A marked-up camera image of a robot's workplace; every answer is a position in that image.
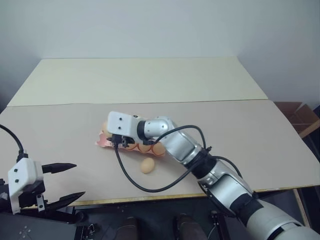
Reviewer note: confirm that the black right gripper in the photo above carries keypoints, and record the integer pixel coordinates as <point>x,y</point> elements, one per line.
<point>122,139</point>

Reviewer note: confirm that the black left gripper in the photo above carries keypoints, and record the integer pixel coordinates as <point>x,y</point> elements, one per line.
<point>30,193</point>

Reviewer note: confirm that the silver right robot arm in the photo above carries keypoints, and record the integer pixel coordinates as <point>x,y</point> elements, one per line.
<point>225,182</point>

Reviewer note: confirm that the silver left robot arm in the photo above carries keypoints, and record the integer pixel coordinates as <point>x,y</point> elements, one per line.
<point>3,197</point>

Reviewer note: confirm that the brown egg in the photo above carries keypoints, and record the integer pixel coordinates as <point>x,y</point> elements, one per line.
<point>159,149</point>
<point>106,134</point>
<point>147,165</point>
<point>145,148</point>
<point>105,125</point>

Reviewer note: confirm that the orange and white egg carton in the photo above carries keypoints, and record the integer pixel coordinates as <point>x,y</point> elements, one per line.
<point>100,143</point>

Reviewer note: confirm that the black device with white label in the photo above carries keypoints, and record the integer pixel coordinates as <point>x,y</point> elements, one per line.
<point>88,228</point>

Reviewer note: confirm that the black flat case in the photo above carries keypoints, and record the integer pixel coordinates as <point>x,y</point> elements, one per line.
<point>27,228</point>

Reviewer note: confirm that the dark brown rounded shape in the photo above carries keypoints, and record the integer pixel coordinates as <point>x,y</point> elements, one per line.
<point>187,227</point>

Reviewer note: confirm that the open cardboard box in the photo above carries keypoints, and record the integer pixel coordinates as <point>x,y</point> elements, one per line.
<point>296,117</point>

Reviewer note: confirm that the wooden table leg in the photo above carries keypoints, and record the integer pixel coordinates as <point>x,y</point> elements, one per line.
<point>301,207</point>

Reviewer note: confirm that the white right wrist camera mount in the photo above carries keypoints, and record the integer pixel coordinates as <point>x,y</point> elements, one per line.
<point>120,123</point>

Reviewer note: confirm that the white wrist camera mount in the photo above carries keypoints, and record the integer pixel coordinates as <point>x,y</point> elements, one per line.
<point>22,172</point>
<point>120,123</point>

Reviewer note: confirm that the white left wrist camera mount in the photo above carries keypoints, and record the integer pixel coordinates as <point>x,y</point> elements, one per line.
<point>22,172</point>

